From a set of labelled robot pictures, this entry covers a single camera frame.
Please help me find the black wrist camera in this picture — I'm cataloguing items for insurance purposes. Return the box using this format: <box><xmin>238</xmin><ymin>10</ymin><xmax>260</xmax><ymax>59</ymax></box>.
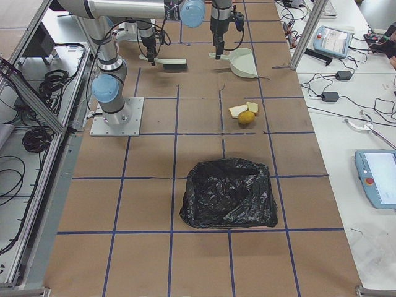
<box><xmin>233</xmin><ymin>11</ymin><xmax>244</xmax><ymax>32</ymax></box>

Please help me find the yellow potato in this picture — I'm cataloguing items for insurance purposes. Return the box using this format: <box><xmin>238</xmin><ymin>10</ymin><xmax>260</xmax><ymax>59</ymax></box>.
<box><xmin>237</xmin><ymin>111</ymin><xmax>256</xmax><ymax>125</ymax></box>

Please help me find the blue teach pendant near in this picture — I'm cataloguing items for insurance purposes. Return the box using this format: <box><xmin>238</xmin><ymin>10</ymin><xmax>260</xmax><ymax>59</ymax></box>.
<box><xmin>354</xmin><ymin>149</ymin><xmax>395</xmax><ymax>210</ymax></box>

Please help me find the black bag lined bin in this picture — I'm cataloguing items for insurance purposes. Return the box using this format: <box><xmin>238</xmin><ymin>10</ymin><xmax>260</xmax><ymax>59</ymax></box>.
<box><xmin>179</xmin><ymin>158</ymin><xmax>278</xmax><ymax>229</ymax></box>

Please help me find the tan bread slice piece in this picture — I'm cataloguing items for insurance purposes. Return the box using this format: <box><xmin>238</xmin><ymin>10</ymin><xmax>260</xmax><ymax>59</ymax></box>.
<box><xmin>246</xmin><ymin>102</ymin><xmax>259</xmax><ymax>116</ymax></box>

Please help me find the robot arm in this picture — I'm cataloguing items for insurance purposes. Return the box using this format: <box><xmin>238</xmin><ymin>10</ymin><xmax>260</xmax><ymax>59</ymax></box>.
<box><xmin>59</xmin><ymin>1</ymin><xmax>205</xmax><ymax>126</ymax></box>
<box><xmin>210</xmin><ymin>0</ymin><xmax>232</xmax><ymax>60</ymax></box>

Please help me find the pale green hand brush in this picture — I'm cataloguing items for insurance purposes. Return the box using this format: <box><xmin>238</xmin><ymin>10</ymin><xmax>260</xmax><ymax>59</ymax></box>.
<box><xmin>139</xmin><ymin>54</ymin><xmax>188</xmax><ymax>71</ymax></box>

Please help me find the blue teach pendant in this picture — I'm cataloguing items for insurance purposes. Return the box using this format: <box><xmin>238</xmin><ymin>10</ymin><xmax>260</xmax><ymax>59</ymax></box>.
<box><xmin>313</xmin><ymin>26</ymin><xmax>353</xmax><ymax>58</ymax></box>
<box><xmin>354</xmin><ymin>149</ymin><xmax>395</xmax><ymax>210</ymax></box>

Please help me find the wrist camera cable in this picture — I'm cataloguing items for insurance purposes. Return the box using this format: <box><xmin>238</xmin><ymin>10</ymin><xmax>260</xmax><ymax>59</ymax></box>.
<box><xmin>136</xmin><ymin>18</ymin><xmax>172</xmax><ymax>59</ymax></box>

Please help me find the pale green plastic dustpan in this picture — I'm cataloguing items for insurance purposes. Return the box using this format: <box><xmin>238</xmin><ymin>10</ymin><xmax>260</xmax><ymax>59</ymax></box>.
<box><xmin>220</xmin><ymin>48</ymin><xmax>259</xmax><ymax>79</ymax></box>

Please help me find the white bread slice piece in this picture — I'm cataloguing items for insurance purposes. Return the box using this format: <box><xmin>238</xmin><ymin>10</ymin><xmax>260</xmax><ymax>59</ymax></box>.
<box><xmin>228</xmin><ymin>104</ymin><xmax>248</xmax><ymax>118</ymax></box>

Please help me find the aluminium frame post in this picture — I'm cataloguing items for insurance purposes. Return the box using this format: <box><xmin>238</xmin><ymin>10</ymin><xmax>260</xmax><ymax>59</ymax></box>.
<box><xmin>289</xmin><ymin>0</ymin><xmax>328</xmax><ymax>71</ymax></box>

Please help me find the blue teach pendant far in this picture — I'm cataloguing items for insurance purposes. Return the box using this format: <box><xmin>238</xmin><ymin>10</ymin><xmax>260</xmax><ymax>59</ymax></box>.
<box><xmin>313</xmin><ymin>26</ymin><xmax>353</xmax><ymax>58</ymax></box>

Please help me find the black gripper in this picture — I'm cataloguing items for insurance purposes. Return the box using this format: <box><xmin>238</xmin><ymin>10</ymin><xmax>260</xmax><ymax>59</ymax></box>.
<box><xmin>212</xmin><ymin>32</ymin><xmax>225</xmax><ymax>60</ymax></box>
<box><xmin>141</xmin><ymin>35</ymin><xmax>157</xmax><ymax>66</ymax></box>

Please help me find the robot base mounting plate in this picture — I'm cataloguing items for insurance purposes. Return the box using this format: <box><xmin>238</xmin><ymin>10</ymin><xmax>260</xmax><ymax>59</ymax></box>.
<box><xmin>90</xmin><ymin>97</ymin><xmax>144</xmax><ymax>137</ymax></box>

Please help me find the black power adapter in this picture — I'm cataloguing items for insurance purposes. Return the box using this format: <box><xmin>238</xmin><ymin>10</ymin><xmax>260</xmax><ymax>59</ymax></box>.
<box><xmin>335</xmin><ymin>71</ymin><xmax>353</xmax><ymax>81</ymax></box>
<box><xmin>321</xmin><ymin>92</ymin><xmax>340</xmax><ymax>103</ymax></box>

